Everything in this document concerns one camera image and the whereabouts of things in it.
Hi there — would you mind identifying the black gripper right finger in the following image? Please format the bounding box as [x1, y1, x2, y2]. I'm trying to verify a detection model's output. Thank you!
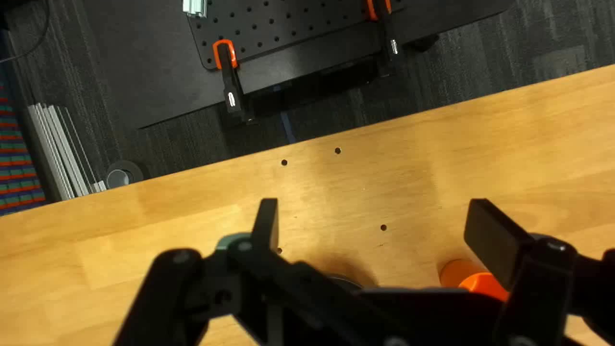
[464, 197, 535, 287]

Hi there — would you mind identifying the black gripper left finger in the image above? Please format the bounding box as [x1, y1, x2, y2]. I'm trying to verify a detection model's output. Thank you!
[252, 197, 279, 253]

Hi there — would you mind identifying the orange plastic cup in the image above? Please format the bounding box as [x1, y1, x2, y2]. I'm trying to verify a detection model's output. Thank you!
[439, 257, 510, 301]

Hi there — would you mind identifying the orange black clamp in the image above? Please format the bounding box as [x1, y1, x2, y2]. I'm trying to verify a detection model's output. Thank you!
[366, 0, 400, 61]
[212, 38, 252, 122]

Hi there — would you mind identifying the black perforated mounting board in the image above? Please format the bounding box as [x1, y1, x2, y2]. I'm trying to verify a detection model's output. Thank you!
[181, 0, 514, 70]

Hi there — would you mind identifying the white ribbed panel stack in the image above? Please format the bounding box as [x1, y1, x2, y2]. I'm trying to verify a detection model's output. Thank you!
[28, 103, 97, 199]

